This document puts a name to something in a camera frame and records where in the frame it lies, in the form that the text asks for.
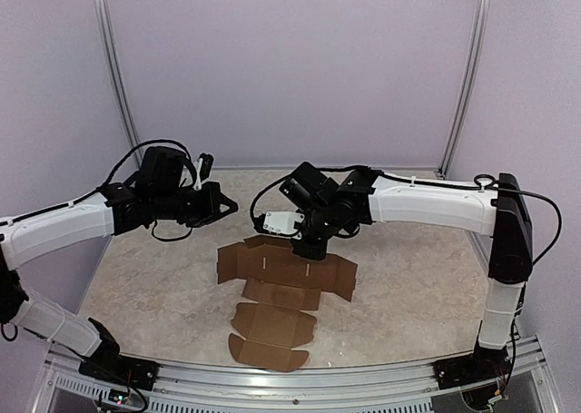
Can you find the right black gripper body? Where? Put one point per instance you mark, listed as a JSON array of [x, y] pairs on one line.
[[322, 227]]

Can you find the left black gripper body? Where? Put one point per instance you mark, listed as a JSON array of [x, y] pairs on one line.
[[170, 206]]

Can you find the brown cardboard box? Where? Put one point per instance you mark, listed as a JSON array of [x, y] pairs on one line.
[[281, 291]]

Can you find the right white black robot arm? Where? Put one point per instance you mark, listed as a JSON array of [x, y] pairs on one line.
[[494, 209]]

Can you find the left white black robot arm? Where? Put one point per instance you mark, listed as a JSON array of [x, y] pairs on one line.
[[32, 235]]

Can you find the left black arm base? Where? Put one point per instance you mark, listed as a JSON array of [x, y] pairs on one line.
[[107, 363]]

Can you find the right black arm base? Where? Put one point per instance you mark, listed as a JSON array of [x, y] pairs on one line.
[[479, 365]]

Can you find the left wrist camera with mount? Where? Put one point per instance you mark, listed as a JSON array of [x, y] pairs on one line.
[[201, 170]]

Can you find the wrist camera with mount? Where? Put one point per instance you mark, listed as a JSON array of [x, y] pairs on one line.
[[283, 223], [201, 170]]

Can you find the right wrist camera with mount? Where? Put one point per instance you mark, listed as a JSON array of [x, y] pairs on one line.
[[283, 223]]

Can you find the left aluminium corner post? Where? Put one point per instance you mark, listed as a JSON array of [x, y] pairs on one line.
[[105, 24]]

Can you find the aluminium corner post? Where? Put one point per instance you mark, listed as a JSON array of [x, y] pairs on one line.
[[105, 24], [469, 76]]

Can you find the front aluminium frame rail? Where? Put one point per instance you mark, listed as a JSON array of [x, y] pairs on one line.
[[410, 386]]

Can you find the right aluminium corner post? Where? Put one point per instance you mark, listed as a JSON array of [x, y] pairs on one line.
[[469, 76]]

